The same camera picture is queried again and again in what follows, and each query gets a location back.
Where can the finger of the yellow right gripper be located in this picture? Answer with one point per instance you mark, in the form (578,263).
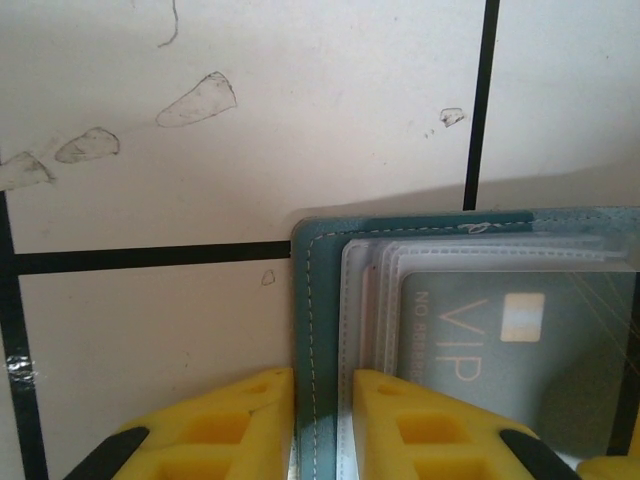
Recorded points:
(615,472)

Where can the grey VIP card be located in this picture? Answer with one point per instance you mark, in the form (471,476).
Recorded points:
(550,350)

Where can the teal card holder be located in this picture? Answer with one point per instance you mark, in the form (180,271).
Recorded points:
(320,300)

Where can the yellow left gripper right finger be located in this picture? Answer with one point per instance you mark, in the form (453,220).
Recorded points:
(425,440)

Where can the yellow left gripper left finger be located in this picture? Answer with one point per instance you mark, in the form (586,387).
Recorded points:
(215,440)

